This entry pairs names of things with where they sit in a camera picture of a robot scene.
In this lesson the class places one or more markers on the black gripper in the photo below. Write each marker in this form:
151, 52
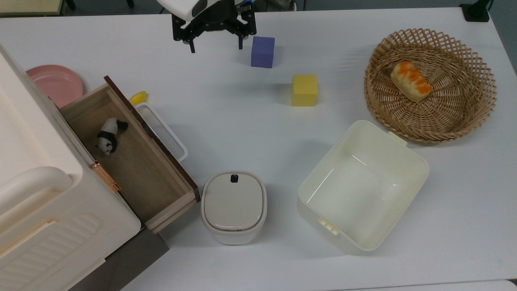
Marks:
214, 18

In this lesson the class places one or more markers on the black and white panda toy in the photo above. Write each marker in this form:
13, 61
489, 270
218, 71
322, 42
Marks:
108, 139

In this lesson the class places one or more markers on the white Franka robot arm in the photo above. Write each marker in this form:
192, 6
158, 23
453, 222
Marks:
181, 7

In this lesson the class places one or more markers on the yellow toy banana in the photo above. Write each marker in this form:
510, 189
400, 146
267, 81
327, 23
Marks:
138, 98

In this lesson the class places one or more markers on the wooden drawer with dark front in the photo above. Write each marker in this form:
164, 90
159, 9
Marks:
141, 173

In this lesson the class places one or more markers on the orange topped toy bread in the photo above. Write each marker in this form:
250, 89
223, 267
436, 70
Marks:
412, 83

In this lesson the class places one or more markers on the purple foam cube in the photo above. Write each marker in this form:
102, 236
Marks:
262, 52

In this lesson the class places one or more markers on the yellow foam cube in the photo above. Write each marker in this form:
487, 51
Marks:
305, 91

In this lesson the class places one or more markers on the pink plastic plate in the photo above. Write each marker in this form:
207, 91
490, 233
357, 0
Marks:
54, 85

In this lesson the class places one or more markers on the small beige lidded trash can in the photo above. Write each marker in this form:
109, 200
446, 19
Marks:
233, 206

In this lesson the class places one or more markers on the copper latch on cream box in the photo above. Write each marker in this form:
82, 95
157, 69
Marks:
107, 178

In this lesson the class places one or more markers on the open white plastic bin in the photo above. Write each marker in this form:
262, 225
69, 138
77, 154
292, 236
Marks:
363, 190

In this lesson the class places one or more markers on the cream plastic cabinet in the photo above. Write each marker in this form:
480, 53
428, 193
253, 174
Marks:
48, 210

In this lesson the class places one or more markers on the woven wicker basket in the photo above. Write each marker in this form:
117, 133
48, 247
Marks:
456, 117

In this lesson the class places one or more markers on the black camera stand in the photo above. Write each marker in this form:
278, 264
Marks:
476, 14

